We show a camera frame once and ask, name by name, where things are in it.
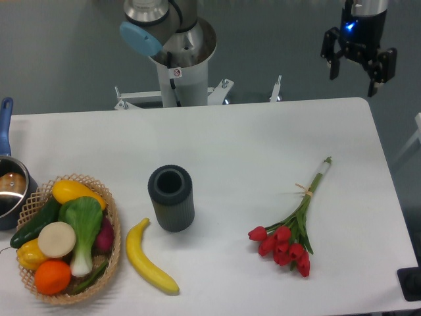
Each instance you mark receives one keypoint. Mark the woven wicker basket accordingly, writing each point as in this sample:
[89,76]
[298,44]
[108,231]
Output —
[35,202]

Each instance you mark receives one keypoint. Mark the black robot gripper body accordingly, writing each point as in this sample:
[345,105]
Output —
[362,24]

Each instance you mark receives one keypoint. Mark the yellow banana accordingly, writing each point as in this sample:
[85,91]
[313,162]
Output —
[151,273]

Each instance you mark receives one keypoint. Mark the yellow squash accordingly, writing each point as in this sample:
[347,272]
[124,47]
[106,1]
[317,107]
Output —
[67,190]

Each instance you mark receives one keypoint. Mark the yellow bell pepper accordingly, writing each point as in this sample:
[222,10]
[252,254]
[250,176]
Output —
[30,256]

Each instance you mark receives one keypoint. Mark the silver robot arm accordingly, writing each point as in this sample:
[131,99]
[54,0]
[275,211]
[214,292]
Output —
[180,44]

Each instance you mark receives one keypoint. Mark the green bean pod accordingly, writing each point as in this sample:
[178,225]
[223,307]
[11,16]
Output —
[91,279]

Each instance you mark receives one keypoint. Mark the orange fruit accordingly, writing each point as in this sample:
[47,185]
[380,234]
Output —
[52,277]

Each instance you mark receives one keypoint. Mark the white furniture piece right edge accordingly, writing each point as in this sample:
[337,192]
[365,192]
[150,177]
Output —
[410,147]

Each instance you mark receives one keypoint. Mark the red tulip bouquet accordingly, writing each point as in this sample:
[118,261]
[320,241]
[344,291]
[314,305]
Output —
[288,240]

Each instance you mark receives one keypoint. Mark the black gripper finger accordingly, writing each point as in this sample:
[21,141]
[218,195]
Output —
[328,51]
[381,69]

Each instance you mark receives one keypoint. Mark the dark grey ribbed vase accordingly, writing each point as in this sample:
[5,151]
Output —
[170,188]

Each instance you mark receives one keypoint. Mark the beige round mushroom slice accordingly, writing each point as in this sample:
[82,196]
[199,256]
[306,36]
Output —
[56,240]

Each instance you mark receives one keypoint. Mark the blue handled saucepan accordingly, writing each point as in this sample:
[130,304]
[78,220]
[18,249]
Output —
[16,182]

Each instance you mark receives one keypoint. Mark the green bok choy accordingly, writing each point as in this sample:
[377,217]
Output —
[84,215]

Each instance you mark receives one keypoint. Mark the black device at table edge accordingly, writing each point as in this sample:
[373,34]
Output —
[409,280]

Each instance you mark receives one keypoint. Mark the green cucumber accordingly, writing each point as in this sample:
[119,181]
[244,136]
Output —
[48,214]

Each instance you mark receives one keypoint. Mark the purple radish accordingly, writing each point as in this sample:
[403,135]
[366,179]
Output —
[105,237]

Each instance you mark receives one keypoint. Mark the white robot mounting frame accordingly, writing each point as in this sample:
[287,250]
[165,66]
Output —
[174,92]

